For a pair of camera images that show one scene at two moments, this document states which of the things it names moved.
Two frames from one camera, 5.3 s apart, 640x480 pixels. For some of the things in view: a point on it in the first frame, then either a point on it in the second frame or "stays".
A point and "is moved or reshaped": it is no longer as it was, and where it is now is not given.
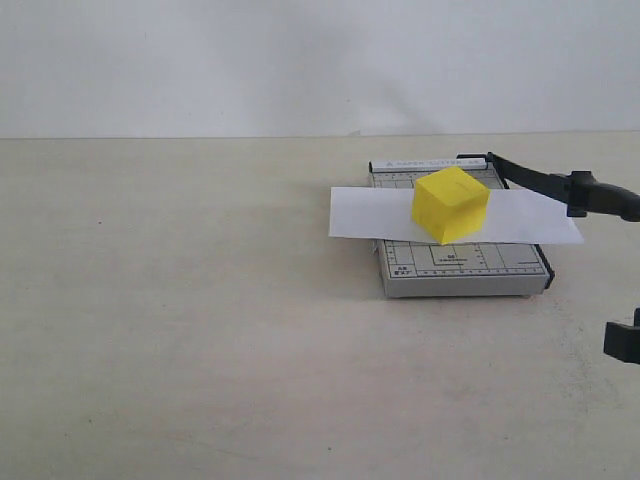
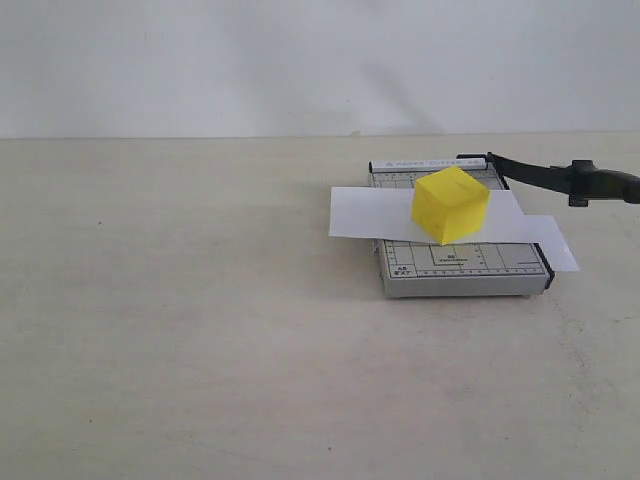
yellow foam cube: (449, 205) stays
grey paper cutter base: (418, 269) stays
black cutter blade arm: (578, 190) is moved or reshaped
